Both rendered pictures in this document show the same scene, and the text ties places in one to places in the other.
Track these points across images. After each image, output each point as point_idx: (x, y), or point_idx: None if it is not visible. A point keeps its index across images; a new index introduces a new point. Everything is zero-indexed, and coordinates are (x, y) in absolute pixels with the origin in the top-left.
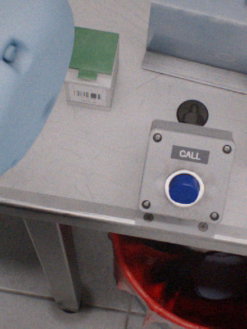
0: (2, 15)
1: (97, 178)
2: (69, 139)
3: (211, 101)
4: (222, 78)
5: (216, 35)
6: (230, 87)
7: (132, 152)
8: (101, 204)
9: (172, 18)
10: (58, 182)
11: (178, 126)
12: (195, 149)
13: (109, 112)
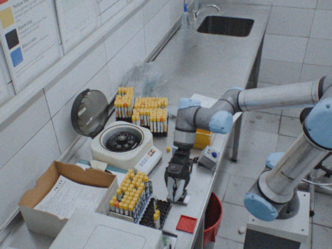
0: (236, 87)
1: (206, 175)
2: (197, 179)
3: (191, 158)
4: None
5: None
6: (189, 154)
7: (201, 170)
8: (211, 175)
9: None
10: (206, 181)
11: (201, 155)
12: (208, 150)
13: (192, 172)
